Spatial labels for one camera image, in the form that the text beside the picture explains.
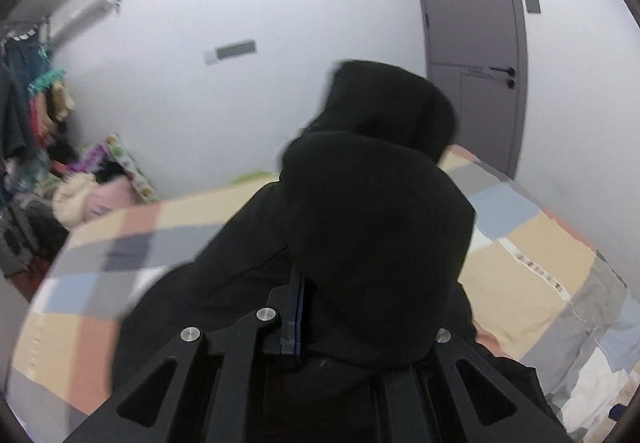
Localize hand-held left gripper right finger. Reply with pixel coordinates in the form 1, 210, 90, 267
374, 329, 572, 443

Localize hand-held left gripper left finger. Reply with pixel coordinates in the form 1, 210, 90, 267
64, 275, 307, 443

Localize black hooded jacket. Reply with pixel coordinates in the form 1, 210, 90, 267
104, 59, 565, 443

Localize pile of clothes and toys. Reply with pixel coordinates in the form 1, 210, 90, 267
0, 138, 143, 279

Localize hanging clothes on rack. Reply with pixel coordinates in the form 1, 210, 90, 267
0, 18, 77, 204

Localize colourful printed box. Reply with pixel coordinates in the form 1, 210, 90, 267
102, 133, 160, 204

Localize grey door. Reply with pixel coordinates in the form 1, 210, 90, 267
410, 0, 529, 180

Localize white air conditioner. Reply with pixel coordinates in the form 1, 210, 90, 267
49, 0, 127, 44

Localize grey wall switch panel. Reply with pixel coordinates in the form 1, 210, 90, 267
204, 39, 258, 66

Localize black door handle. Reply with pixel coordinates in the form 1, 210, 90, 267
489, 66, 516, 90

